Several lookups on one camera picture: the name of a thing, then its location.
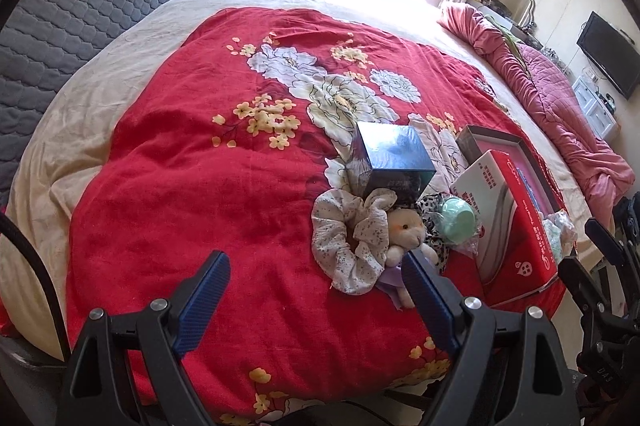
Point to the beige bed sheet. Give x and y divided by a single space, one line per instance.
110 76

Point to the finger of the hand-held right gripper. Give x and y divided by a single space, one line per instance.
585 291
617 246

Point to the dark object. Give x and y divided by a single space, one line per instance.
629 211

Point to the green cup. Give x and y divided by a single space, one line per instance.
457 218

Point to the dark blue box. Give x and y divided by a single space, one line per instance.
390 151

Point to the floral fabric scrunchie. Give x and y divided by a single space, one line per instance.
345 246

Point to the dark tin box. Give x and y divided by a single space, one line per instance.
490 1

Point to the pink quilt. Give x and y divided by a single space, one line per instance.
555 96

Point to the red floral blanket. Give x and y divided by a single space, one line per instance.
200 186

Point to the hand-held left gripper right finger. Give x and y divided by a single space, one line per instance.
427 296

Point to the black television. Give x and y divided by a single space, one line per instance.
610 54

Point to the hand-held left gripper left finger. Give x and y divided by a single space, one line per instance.
202 296

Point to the leopard print cloth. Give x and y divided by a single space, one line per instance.
432 216

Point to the red and white box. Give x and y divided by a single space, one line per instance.
520 251

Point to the white cabinet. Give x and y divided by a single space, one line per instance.
592 106

